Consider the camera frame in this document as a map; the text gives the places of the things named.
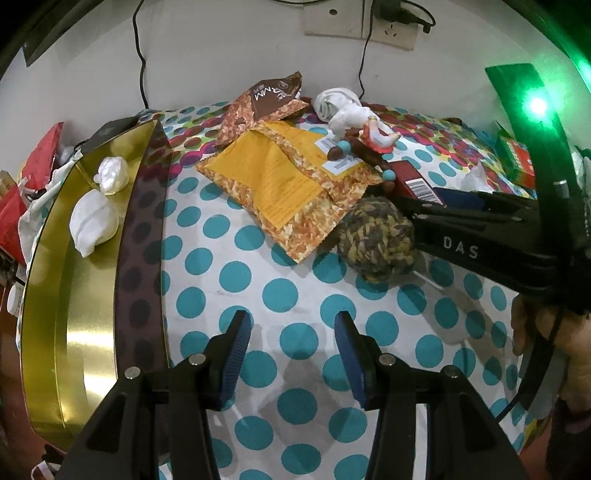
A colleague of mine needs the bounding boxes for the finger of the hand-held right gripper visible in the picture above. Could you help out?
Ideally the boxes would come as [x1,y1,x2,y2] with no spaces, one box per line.
[397,187,537,220]

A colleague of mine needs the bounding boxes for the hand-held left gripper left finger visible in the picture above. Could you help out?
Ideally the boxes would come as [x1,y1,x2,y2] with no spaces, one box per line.
[60,310,253,480]

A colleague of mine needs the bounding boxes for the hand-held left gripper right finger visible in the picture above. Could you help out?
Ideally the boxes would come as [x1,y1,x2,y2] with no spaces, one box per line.
[335,310,532,480]

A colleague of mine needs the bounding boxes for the red box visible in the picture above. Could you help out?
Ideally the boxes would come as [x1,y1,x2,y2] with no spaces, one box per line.
[385,161,446,204]

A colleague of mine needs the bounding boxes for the brown yellow yarn ball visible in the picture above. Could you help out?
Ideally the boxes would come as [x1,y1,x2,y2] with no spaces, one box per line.
[335,195,417,283]

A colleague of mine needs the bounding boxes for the small doll with brown limbs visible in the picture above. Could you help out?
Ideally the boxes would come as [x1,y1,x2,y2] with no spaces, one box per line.
[321,105,402,192]

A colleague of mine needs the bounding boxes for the orange snack bag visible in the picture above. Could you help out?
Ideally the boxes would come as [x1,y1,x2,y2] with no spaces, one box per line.
[196,121,384,265]

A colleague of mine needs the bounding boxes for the round golden tin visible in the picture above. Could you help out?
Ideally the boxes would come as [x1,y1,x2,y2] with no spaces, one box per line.
[18,119,174,450]

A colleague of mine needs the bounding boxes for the person's right forearm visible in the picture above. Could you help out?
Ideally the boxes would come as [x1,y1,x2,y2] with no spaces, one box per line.
[547,397,591,480]

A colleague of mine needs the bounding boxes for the person's right hand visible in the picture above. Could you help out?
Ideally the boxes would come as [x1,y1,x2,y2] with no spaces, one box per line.
[510,293,591,416]

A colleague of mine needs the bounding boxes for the green medicine box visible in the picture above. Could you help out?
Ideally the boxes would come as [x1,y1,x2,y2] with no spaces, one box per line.
[496,121,541,189]

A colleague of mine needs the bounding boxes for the polka dot tablecloth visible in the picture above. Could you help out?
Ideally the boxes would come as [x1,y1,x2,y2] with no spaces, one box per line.
[159,99,546,480]

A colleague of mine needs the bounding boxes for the large white rolled sock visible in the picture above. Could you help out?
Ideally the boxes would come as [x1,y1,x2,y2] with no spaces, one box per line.
[311,87,363,121]

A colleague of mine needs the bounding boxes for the angled black plug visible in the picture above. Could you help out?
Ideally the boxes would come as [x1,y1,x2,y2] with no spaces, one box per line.
[399,0,437,33]

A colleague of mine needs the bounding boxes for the brown snack bag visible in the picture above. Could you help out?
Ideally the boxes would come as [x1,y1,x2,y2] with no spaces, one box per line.
[217,71,311,145]

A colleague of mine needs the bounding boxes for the small white rolled sock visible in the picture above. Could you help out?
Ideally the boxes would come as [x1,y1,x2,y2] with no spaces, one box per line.
[95,157,130,195]

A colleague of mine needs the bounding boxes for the white plastic bag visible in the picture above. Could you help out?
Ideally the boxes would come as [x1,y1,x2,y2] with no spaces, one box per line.
[18,152,81,259]

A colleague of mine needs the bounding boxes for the red snack bag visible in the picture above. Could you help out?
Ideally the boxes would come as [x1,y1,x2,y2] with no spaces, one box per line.
[0,122,65,264]

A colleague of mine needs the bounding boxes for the thin black cable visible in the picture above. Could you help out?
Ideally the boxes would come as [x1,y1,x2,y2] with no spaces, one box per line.
[133,0,149,112]
[358,21,375,100]

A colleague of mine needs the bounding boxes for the beige wall socket plate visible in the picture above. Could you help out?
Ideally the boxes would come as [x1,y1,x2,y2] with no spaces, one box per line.
[302,2,368,40]
[365,9,419,51]

